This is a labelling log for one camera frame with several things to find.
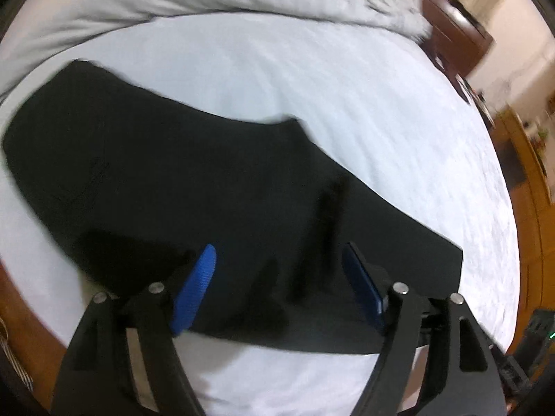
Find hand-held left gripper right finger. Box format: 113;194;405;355
342;242;508;416

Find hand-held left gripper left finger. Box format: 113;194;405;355
51;243;217;416

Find black pants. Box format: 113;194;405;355
2;60;464;355

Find white bed sheet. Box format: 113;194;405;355
0;9;521;416

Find green potted plant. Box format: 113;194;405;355
535;123;552;151

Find wooden headboard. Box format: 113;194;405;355
382;0;496;79

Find wooden bed side rail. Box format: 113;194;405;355
0;259;67;401

